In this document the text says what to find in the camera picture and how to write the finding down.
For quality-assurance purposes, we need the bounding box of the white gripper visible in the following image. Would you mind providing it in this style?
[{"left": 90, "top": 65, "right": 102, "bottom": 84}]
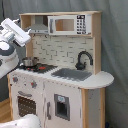
[{"left": 1, "top": 18, "right": 31, "bottom": 47}]

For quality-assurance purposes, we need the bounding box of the white toy microwave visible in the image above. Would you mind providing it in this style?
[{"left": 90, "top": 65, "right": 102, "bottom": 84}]
[{"left": 48, "top": 14, "right": 92, "bottom": 35}]

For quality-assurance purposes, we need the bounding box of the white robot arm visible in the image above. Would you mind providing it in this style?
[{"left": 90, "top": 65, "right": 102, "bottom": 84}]
[{"left": 0, "top": 18, "right": 31, "bottom": 79}]

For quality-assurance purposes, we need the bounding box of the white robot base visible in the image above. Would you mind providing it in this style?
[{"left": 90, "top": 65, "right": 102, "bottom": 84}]
[{"left": 0, "top": 114, "right": 41, "bottom": 128}]

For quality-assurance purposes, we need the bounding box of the wooden toy kitchen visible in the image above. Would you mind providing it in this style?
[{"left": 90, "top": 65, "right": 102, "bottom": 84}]
[{"left": 8, "top": 11, "right": 114, "bottom": 128}]

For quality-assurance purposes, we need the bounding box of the grey range hood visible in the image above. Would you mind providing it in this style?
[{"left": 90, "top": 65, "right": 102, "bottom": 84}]
[{"left": 27, "top": 15, "right": 48, "bottom": 34}]

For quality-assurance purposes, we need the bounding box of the silver toy pot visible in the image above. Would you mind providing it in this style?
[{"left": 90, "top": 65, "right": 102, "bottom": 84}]
[{"left": 22, "top": 57, "right": 39, "bottom": 67}]

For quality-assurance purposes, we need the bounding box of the black toy stovetop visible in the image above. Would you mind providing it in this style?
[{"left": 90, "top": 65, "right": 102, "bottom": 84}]
[{"left": 19, "top": 63, "right": 55, "bottom": 73}]

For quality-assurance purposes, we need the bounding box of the left red stove knob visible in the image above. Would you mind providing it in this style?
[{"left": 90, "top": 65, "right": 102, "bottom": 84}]
[{"left": 13, "top": 77, "right": 18, "bottom": 83}]

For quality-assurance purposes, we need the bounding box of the red stove knob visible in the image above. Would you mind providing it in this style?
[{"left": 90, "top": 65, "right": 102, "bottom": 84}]
[
  {"left": 31, "top": 81, "right": 37, "bottom": 88},
  {"left": 13, "top": 77, "right": 18, "bottom": 83}
]

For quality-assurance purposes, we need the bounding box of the right red stove knob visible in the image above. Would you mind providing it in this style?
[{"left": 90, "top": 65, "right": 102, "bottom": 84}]
[{"left": 31, "top": 81, "right": 37, "bottom": 88}]

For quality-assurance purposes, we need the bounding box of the toy oven door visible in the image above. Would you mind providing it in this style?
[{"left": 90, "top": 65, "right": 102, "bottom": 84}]
[{"left": 11, "top": 86, "right": 43, "bottom": 128}]

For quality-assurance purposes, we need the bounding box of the black toy faucet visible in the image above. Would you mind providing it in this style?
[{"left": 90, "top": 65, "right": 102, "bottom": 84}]
[{"left": 75, "top": 51, "right": 93, "bottom": 70}]

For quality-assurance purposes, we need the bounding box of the grey toy sink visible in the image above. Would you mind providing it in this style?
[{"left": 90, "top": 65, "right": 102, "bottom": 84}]
[{"left": 52, "top": 68, "right": 92, "bottom": 81}]

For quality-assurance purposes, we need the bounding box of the white cabinet door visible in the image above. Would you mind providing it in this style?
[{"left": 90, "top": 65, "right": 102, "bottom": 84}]
[{"left": 45, "top": 81, "right": 82, "bottom": 128}]

